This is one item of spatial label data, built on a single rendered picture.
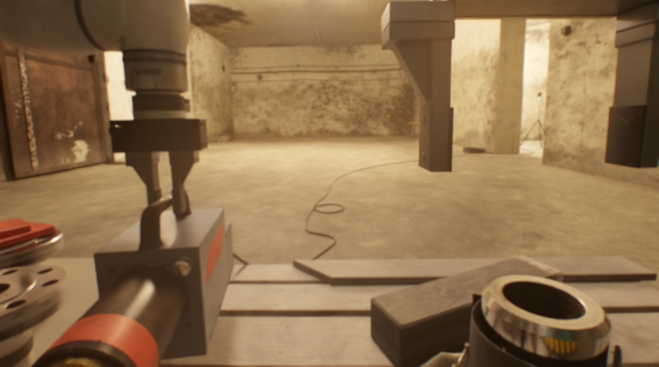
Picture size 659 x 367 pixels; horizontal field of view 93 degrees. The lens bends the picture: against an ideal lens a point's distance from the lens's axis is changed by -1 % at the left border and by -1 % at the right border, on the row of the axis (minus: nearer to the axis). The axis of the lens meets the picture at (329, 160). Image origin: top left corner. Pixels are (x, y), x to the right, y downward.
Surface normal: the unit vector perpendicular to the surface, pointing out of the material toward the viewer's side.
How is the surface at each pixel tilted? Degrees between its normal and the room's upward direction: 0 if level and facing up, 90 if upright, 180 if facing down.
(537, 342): 90
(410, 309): 0
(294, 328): 0
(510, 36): 90
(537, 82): 90
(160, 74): 90
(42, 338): 0
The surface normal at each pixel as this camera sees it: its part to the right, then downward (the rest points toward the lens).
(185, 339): 0.15, 0.12
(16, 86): 1.00, -0.01
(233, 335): -0.02, -0.99
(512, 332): -0.83, 0.08
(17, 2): -0.04, 0.37
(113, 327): 0.37, -0.93
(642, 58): -1.00, 0.02
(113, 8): -0.10, 0.16
